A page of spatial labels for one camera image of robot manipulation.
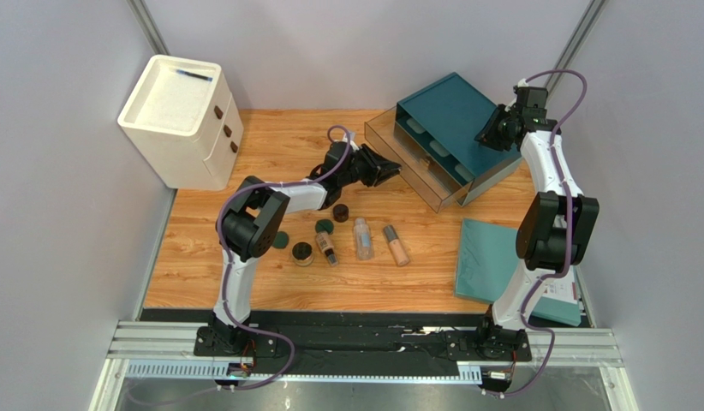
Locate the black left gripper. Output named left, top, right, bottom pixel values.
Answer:
left=339, top=144, right=403, bottom=188

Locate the clear plastic bottle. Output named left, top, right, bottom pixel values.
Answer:
left=354, top=217, right=374, bottom=260

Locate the transparent smoky drawer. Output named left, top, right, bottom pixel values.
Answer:
left=365, top=108, right=470, bottom=212

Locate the brown foundation bottle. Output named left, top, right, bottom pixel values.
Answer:
left=315, top=231, right=339, bottom=266

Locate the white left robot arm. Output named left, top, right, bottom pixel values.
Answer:
left=194, top=138, right=402, bottom=356

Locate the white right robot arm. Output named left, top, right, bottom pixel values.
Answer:
left=475, top=80, right=600, bottom=360

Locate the dark brown small jar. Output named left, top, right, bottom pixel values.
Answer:
left=332, top=204, right=349, bottom=223

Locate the teal drawer organizer box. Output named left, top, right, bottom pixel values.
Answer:
left=395, top=73, right=522, bottom=207

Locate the green round compact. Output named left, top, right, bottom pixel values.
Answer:
left=315, top=219, right=335, bottom=234

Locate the beige foundation tube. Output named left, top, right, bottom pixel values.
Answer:
left=383, top=224, right=410, bottom=266

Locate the black-lid powder jar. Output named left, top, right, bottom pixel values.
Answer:
left=291, top=241, right=314, bottom=267

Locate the dark green round disc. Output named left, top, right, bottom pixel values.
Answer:
left=272, top=230, right=289, bottom=249

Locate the teal flat box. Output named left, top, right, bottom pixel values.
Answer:
left=454, top=218, right=582, bottom=327

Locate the white paper label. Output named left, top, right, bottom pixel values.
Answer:
left=543, top=266, right=578, bottom=304

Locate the white three-drawer cabinet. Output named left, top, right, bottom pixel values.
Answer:
left=117, top=55, right=244, bottom=191

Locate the black pen on cabinet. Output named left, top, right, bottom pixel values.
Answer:
left=176, top=69, right=213, bottom=82

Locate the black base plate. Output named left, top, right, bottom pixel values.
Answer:
left=193, top=325, right=533, bottom=362

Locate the aluminium mounting rail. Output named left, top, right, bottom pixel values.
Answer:
left=108, top=322, right=623, bottom=384

